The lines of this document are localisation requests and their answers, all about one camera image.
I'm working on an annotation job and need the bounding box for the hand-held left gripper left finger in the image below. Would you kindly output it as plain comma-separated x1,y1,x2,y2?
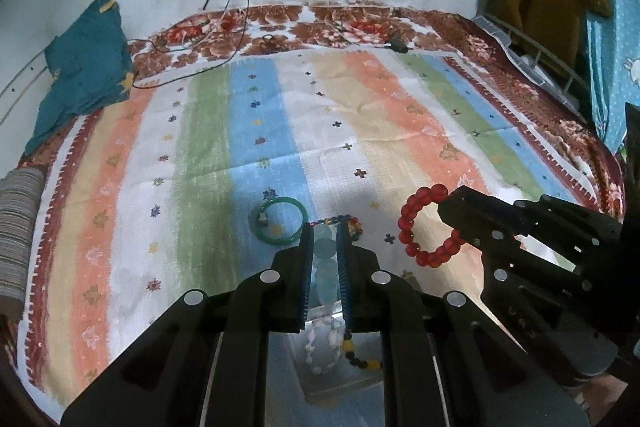
60,224,315,427

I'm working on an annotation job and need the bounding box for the teal cloth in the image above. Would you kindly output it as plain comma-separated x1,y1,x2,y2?
24,0,136,155

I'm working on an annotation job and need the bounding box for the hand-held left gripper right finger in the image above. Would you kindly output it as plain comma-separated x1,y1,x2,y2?
336,223,591,427

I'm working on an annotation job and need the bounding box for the white bead bracelet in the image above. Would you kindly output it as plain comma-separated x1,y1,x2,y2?
302,314,346,375

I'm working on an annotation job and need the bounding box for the striped pastel bed sheet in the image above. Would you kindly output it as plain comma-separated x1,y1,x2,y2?
15,49,601,427

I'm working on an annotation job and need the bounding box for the grey striped rolled cloth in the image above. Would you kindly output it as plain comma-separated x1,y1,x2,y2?
0,167,48,323

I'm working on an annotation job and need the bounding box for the multicolour glass bead bracelet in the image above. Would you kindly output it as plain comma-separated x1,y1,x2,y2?
309,216,363,240

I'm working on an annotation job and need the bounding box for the green jade bangle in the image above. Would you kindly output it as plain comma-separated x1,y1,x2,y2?
258,197,307,248

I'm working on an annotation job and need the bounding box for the light teal bead bracelet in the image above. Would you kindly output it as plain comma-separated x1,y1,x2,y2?
312,224,341,308

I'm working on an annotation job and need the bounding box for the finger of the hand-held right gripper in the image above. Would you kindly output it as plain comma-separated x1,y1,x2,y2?
519,194,624,279
437,186,532,254

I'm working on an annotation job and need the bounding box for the dark red yellow bead bracelet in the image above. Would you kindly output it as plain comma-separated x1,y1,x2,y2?
342,332,383,370

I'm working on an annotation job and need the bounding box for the blue dotted curtain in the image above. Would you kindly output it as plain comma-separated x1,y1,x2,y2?
582,0,640,158

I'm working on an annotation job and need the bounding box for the silver tin box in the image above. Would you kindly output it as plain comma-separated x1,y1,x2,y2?
265,274,436,405

